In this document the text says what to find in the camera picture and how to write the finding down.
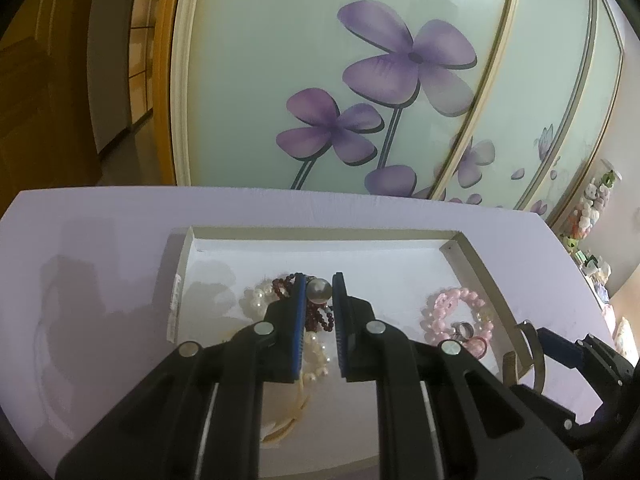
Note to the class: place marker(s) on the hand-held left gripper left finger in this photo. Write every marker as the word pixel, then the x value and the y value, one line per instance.
pixel 299 327

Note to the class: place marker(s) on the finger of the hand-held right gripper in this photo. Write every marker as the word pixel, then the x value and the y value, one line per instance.
pixel 557 347
pixel 542 405

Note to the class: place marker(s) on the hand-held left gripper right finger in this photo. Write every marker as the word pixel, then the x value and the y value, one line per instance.
pixel 340 327

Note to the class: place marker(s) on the pearl earring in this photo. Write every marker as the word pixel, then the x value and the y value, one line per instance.
pixel 319 291

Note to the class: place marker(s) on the grey cardboard box tray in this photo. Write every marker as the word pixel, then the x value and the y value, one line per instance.
pixel 350 255

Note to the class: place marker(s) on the cream wrist watch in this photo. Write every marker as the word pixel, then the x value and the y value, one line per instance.
pixel 295 410

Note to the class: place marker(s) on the pink cloth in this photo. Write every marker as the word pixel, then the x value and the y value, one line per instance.
pixel 625 332

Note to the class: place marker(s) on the small ornaments on shelf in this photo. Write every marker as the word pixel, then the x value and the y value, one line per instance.
pixel 595 272

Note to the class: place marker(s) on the stuffed toys on shelf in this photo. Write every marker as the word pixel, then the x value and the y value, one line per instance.
pixel 592 205

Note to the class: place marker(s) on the purple tablecloth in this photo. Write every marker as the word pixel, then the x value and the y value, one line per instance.
pixel 100 240

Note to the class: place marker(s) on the narrow wardrobe door with butterfly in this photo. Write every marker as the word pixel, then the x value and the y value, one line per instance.
pixel 590 125

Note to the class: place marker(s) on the wardrobe door with small flower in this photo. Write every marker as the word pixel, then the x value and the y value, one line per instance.
pixel 540 60

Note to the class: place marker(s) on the wardrobe door with large flowers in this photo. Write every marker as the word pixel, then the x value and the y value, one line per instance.
pixel 300 35

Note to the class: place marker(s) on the wooden lattice panel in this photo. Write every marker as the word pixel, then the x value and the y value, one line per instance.
pixel 142 45

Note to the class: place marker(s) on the wooden door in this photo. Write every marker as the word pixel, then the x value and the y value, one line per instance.
pixel 35 85

